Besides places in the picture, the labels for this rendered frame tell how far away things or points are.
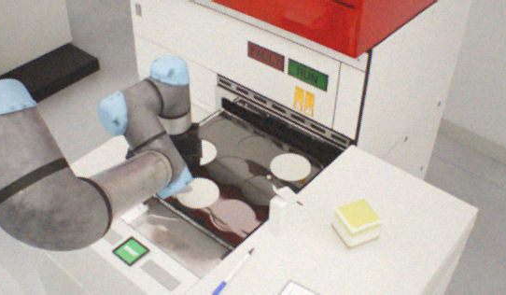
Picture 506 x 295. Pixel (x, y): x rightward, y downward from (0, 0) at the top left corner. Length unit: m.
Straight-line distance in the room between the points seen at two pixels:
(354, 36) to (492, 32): 1.65
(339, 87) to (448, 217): 0.39
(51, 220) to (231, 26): 0.92
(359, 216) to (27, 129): 0.67
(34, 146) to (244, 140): 0.87
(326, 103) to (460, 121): 1.75
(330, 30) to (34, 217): 0.77
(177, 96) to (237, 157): 0.38
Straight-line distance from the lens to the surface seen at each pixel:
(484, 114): 2.99
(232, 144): 1.47
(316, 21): 1.23
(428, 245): 1.20
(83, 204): 0.72
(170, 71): 1.08
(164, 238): 1.28
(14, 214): 0.70
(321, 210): 1.22
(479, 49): 2.84
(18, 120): 0.71
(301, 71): 1.38
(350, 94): 1.33
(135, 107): 1.05
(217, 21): 1.52
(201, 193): 1.34
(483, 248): 2.60
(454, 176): 2.89
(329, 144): 1.43
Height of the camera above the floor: 1.84
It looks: 40 degrees down
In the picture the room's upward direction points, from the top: 2 degrees clockwise
